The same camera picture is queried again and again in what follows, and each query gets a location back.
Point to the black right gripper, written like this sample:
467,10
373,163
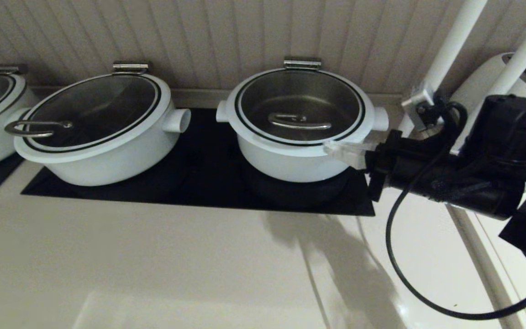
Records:
404,169

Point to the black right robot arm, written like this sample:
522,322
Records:
509,128

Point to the white toaster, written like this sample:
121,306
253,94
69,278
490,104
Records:
477,87

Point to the large black glass cooktop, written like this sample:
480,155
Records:
199,183

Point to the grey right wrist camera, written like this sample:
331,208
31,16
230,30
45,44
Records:
418,103

